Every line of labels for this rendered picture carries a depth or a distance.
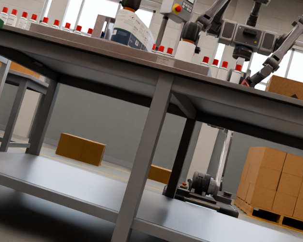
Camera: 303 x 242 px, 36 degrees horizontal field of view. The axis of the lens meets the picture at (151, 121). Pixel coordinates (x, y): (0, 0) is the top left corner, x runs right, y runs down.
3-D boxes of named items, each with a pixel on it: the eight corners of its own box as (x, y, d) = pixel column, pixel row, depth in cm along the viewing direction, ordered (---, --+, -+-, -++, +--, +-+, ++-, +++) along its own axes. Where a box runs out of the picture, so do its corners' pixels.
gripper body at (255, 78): (245, 77, 254) (256, 69, 253) (245, 81, 264) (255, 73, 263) (252, 87, 252) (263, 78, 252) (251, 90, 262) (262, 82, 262)
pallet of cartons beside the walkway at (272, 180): (312, 235, 566) (331, 165, 570) (246, 215, 569) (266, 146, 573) (286, 220, 685) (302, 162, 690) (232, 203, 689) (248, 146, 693)
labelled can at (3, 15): (-5, 39, 292) (5, 8, 293) (2, 40, 291) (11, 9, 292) (-10, 36, 287) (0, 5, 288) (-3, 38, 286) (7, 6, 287)
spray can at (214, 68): (201, 91, 259) (211, 57, 260) (202, 93, 265) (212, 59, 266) (210, 94, 258) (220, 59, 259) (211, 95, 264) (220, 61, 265)
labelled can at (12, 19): (11, 42, 289) (20, 12, 290) (7, 41, 284) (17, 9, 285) (3, 41, 290) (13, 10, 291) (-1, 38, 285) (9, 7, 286)
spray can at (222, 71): (210, 94, 259) (220, 59, 260) (211, 95, 264) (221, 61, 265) (220, 96, 258) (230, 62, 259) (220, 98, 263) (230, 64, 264)
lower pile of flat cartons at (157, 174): (136, 175, 700) (140, 162, 701) (140, 174, 752) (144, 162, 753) (176, 187, 693) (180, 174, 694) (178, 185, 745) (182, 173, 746)
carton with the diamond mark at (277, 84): (260, 117, 272) (272, 74, 274) (255, 120, 296) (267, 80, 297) (311, 131, 268) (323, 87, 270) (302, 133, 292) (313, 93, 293)
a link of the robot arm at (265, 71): (280, 66, 258) (268, 57, 259) (284, 63, 247) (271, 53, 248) (266, 83, 259) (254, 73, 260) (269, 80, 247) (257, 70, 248)
